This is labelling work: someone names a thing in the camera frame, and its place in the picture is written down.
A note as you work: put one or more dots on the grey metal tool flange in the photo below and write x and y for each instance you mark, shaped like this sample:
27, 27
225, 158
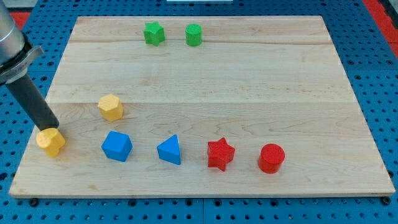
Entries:
16, 67

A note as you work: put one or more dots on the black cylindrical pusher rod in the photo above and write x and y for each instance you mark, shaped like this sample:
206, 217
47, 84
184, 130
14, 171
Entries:
33, 103

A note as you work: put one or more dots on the yellow hexagon block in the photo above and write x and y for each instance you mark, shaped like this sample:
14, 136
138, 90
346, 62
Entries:
110, 107

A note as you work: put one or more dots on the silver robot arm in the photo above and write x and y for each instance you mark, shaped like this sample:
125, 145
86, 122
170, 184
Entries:
17, 53

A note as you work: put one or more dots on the yellow heart block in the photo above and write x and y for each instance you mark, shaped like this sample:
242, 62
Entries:
51, 141

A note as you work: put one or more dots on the blue cube block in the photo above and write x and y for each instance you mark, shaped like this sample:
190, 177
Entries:
117, 146

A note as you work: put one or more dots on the green star block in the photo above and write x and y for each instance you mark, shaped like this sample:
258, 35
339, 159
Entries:
154, 33

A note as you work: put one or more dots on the blue triangle block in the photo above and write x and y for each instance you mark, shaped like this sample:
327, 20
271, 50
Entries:
169, 150

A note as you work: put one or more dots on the wooden board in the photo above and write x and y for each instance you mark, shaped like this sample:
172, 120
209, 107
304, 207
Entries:
253, 80

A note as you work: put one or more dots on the green cylinder block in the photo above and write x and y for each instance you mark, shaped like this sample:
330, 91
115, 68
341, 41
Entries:
193, 34

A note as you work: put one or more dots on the red star block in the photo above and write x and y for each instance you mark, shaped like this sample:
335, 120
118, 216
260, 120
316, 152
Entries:
220, 153

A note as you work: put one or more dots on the red cylinder block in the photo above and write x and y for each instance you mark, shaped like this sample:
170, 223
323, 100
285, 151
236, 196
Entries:
271, 158

